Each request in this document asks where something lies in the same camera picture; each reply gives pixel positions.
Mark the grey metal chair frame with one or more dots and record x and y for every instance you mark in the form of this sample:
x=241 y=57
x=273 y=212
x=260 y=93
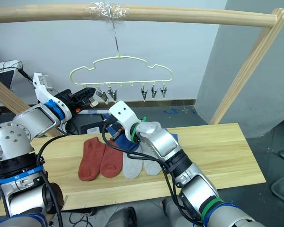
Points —
x=282 y=186

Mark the blue floor tape scrap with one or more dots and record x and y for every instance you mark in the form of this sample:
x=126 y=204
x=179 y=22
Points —
x=171 y=111
x=195 y=112

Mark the blue ankle sock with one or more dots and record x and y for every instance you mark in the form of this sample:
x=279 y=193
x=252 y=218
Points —
x=175 y=137
x=123 y=142

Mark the clear plastic tape wrap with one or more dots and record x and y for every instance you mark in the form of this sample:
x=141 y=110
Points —
x=104 y=11

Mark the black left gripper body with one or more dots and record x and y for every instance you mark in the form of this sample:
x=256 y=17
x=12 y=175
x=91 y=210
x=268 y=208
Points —
x=66 y=98

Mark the metal hanger clip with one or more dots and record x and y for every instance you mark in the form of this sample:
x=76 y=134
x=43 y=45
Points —
x=112 y=93
x=101 y=95
x=94 y=103
x=153 y=92
x=163 y=91
x=144 y=92

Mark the grey ankle sock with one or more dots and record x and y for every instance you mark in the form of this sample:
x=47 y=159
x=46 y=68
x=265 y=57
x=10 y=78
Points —
x=132 y=168
x=152 y=166

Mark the green zip tie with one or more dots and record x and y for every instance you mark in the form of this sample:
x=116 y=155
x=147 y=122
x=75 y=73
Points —
x=133 y=132

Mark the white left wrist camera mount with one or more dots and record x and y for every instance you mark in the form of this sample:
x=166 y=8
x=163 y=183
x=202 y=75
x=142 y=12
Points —
x=41 y=88

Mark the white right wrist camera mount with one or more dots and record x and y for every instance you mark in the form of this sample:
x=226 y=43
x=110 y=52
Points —
x=123 y=112

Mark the long wooden rack rod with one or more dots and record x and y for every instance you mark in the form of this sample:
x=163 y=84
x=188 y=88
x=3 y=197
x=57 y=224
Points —
x=180 y=14

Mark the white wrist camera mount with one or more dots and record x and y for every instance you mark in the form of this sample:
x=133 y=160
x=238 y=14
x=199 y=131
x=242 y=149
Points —
x=41 y=88
x=123 y=112

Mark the pale yellow clip hanger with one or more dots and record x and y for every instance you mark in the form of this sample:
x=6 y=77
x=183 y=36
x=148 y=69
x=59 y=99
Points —
x=119 y=57

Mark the dark rounded shape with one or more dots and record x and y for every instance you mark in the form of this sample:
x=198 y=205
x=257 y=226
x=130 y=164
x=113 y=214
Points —
x=123 y=217

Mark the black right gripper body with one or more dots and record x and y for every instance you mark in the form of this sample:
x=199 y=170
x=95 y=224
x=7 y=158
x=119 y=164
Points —
x=114 y=123

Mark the black box white label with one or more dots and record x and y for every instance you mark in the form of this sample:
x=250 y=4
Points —
x=91 y=128

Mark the white electronic device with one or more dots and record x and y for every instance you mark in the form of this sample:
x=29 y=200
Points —
x=2 y=79

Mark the slanted wooden rack post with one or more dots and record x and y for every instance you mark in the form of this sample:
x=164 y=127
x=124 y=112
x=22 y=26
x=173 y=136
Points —
x=251 y=71
x=7 y=94

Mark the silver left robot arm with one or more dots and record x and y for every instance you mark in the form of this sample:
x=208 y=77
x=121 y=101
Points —
x=35 y=118

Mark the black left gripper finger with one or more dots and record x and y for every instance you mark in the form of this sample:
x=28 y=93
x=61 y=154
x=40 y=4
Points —
x=84 y=103
x=86 y=93

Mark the red ankle sock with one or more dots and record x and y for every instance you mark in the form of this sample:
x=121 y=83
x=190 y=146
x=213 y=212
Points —
x=90 y=160
x=111 y=160

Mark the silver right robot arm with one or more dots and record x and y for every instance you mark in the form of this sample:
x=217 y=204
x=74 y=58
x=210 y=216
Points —
x=161 y=139

